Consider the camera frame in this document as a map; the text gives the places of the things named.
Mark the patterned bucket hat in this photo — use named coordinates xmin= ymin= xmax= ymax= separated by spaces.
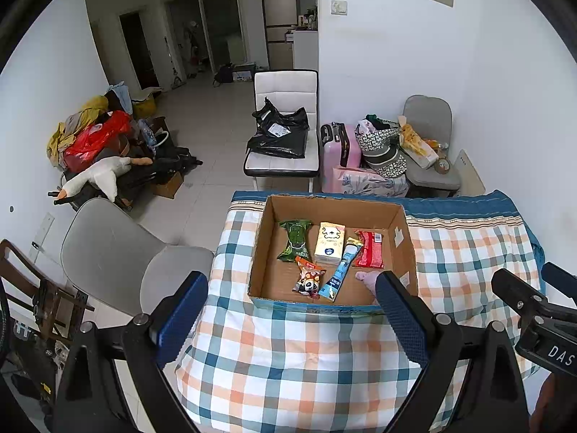
xmin=363 ymin=144 xmax=408 ymax=179

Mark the white goose plush toy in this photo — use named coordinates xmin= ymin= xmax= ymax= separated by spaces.
xmin=49 ymin=156 xmax=154 ymax=206

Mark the black plastic bag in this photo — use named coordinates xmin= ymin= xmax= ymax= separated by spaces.
xmin=246 ymin=97 xmax=310 ymax=159

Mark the grey fabric chair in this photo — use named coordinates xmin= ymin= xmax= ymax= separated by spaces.
xmin=399 ymin=95 xmax=461 ymax=198

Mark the patterned tote bag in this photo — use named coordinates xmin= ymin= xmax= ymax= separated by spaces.
xmin=354 ymin=115 xmax=402 ymax=153

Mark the green snack packet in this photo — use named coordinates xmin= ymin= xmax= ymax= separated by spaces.
xmin=276 ymin=219 xmax=313 ymax=262

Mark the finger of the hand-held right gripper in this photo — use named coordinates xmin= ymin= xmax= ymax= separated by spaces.
xmin=541 ymin=262 xmax=577 ymax=302
xmin=491 ymin=269 xmax=553 ymax=326

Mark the plaid blanket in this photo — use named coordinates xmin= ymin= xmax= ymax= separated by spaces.
xmin=175 ymin=189 xmax=546 ymax=433

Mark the black tripod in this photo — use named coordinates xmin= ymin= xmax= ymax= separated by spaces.
xmin=122 ymin=146 xmax=203 ymax=185

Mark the red packet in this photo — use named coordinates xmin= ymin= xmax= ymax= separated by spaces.
xmin=354 ymin=230 xmax=385 ymax=269

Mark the yellow snack bag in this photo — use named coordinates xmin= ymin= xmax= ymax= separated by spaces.
xmin=399 ymin=124 xmax=439 ymax=169

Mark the panda print snack packet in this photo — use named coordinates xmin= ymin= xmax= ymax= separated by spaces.
xmin=292 ymin=256 xmax=327 ymax=298

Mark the white wall outlet strip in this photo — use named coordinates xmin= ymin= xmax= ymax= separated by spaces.
xmin=31 ymin=214 xmax=55 ymax=249

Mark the pile of clothes and bags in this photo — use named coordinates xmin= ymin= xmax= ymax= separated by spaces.
xmin=47 ymin=96 xmax=109 ymax=167

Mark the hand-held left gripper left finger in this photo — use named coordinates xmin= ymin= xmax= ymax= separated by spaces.
xmin=53 ymin=271 xmax=209 ymax=433

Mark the pink floral bag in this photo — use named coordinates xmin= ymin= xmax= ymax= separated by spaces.
xmin=332 ymin=166 xmax=409 ymax=198

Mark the pale yellow carton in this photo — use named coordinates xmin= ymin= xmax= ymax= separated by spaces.
xmin=314 ymin=222 xmax=346 ymax=265

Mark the dark wooden chair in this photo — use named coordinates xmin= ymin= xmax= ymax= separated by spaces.
xmin=0 ymin=239 xmax=95 ymax=341

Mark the grey shell chair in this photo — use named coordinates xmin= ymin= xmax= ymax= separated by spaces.
xmin=61 ymin=198 xmax=215 ymax=319

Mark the blue tube packet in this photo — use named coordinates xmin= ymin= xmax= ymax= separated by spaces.
xmin=319 ymin=240 xmax=364 ymax=302

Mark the pink suitcase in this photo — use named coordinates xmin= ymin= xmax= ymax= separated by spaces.
xmin=320 ymin=122 xmax=362 ymax=192

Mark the small brown cardboard box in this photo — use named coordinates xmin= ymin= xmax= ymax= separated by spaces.
xmin=152 ymin=172 xmax=185 ymax=199

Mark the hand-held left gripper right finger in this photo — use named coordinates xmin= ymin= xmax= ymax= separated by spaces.
xmin=375 ymin=271 xmax=530 ymax=433

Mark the white cabinet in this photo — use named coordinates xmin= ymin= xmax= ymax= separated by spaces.
xmin=285 ymin=29 xmax=318 ymax=70

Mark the white leaning board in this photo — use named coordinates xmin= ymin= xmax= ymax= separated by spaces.
xmin=453 ymin=149 xmax=486 ymax=197

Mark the purple sock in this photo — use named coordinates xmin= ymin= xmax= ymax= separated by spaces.
xmin=355 ymin=270 xmax=384 ymax=306

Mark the white padded chair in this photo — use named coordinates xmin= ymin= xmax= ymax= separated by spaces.
xmin=243 ymin=69 xmax=320 ymax=192

